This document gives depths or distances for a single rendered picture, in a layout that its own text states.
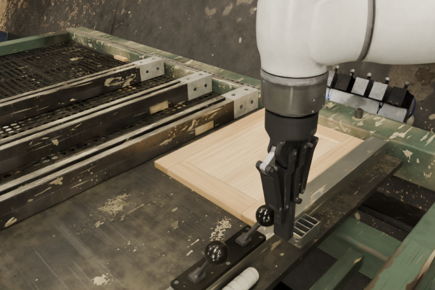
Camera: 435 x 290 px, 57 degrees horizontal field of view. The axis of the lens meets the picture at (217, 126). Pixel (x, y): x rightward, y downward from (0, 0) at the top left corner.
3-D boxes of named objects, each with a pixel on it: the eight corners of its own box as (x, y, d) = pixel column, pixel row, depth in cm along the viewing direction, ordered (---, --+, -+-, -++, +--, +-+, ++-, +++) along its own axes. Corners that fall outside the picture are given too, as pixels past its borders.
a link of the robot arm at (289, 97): (342, 66, 53) (337, 106, 56) (287, 53, 59) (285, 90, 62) (303, 85, 48) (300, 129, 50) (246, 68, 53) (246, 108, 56)
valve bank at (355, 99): (439, 96, 133) (423, 78, 115) (423, 136, 134) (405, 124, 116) (312, 65, 165) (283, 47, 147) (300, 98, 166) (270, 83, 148)
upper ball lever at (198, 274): (209, 281, 69) (237, 251, 60) (193, 294, 67) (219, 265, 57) (196, 263, 71) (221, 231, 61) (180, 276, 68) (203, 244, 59)
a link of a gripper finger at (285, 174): (298, 147, 57) (292, 151, 56) (292, 210, 62) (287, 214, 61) (277, 138, 60) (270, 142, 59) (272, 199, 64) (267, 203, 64)
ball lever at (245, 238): (254, 245, 77) (285, 213, 67) (241, 256, 74) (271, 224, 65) (241, 230, 78) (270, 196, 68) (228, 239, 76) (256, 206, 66)
